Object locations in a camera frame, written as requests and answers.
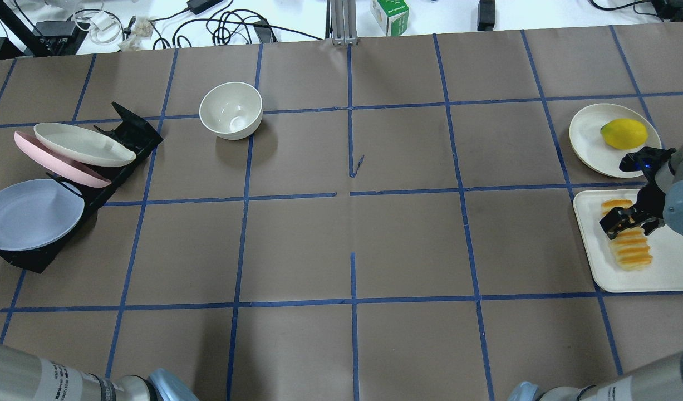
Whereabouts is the cream plate in rack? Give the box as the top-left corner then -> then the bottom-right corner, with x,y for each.
33,123 -> 137,168

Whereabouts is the white rectangular tray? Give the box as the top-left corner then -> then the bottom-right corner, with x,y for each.
573,189 -> 683,294

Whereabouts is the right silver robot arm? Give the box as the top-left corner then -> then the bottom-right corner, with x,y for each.
509,145 -> 683,400

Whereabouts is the cream bowl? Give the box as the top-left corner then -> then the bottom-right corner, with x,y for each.
199,82 -> 263,140

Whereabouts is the black plate rack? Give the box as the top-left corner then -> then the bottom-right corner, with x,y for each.
0,102 -> 163,272

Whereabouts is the green white carton box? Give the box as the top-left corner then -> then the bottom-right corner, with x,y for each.
370,1 -> 410,37

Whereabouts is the aluminium frame post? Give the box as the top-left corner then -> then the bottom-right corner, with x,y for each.
325,1 -> 358,46

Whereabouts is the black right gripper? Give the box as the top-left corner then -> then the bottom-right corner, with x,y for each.
599,146 -> 676,239

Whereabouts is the black power adapter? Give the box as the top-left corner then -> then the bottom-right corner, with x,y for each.
186,0 -> 224,15

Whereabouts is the blue plate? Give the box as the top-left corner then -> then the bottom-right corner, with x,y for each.
0,178 -> 85,251

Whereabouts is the pink plate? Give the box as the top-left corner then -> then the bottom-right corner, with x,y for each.
13,130 -> 111,188

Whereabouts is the yellow lemon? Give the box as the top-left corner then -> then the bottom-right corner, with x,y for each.
599,118 -> 649,150

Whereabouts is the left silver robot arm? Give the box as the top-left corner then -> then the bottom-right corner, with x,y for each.
0,344 -> 198,400

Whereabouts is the cream plate under lemon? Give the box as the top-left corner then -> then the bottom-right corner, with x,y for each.
569,102 -> 664,179

